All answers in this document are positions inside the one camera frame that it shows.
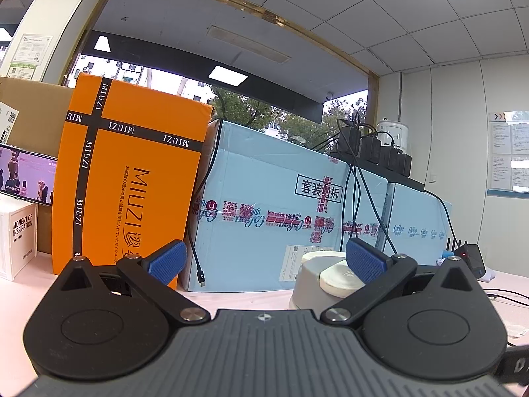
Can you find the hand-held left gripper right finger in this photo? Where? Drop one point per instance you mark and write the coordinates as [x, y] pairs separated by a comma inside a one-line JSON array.
[[365, 260]]

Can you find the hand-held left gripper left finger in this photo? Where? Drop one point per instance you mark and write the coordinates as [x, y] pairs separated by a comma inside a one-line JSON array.
[[167, 262]]

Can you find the grey container with white lid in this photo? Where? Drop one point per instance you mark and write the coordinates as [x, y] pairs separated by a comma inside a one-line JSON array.
[[308, 283]]

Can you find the small light blue cardboard box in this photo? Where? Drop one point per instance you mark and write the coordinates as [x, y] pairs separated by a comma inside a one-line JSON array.
[[417, 215]]

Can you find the orange cardboard box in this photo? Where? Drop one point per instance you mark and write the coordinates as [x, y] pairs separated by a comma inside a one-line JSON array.
[[132, 182]]

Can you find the black router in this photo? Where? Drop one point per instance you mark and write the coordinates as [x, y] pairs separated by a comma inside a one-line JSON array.
[[456, 246]]

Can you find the black power strip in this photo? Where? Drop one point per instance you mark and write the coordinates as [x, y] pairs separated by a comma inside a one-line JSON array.
[[372, 167]]

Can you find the black power adapter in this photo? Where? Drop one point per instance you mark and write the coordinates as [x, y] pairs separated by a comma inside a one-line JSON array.
[[349, 140], [370, 149], [389, 158], [404, 164]]

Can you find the black device with red light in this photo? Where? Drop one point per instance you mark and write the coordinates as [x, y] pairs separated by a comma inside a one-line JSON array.
[[473, 258]]

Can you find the large light blue cardboard box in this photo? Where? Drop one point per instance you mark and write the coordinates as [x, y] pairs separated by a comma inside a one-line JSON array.
[[256, 182]]

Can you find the white cylindrical appliance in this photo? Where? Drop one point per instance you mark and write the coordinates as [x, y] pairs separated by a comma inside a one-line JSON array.
[[392, 130]]

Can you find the white printed box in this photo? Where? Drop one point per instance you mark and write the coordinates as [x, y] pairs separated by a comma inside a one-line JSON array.
[[16, 240]]

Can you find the phone with lit screen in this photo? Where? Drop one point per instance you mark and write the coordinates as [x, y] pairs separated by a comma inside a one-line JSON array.
[[27, 173]]

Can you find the brown cardboard box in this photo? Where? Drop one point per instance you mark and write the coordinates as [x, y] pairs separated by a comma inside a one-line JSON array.
[[37, 115]]

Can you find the ceiling light panel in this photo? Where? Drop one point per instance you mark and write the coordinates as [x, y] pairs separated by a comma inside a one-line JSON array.
[[228, 73], [102, 44]]

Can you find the white paper tag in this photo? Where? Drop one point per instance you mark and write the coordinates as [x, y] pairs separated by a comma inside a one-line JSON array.
[[8, 124]]

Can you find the white wall switch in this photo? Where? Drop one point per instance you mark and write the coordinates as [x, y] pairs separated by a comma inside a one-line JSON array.
[[434, 177]]

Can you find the wall poster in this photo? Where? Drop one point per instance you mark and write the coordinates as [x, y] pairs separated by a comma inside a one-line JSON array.
[[510, 153]]

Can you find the green wall notice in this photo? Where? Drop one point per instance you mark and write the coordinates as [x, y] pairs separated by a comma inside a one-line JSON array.
[[21, 71]]

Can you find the white wall notice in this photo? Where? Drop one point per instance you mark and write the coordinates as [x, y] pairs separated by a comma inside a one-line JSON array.
[[32, 49]]

